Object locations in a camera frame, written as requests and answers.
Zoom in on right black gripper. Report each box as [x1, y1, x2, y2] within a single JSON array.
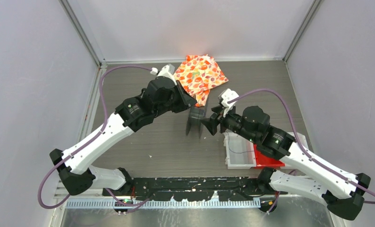
[[200, 102, 257, 143]]

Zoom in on black cable spool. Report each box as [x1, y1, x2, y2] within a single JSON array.
[[185, 102, 208, 138]]

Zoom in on thin purple wire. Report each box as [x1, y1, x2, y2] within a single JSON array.
[[226, 138, 256, 155]]

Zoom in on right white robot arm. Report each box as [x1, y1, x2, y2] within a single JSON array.
[[201, 105, 371, 220]]

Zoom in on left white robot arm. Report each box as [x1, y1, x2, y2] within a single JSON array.
[[50, 76, 196, 196]]

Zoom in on orange floral cloth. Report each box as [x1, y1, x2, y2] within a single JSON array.
[[174, 55, 229, 107]]

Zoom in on red plastic bin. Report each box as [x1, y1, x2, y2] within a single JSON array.
[[253, 144, 286, 169]]

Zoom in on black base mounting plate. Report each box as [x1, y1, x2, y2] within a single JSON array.
[[110, 176, 276, 202]]

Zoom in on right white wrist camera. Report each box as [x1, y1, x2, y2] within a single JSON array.
[[218, 88, 239, 117]]

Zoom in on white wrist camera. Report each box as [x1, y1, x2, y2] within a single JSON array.
[[218, 88, 239, 117], [150, 64, 177, 85]]

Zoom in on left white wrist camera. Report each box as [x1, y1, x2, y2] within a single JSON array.
[[150, 64, 177, 85]]

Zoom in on slotted cable duct rail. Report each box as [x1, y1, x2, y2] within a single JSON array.
[[65, 198, 261, 209]]

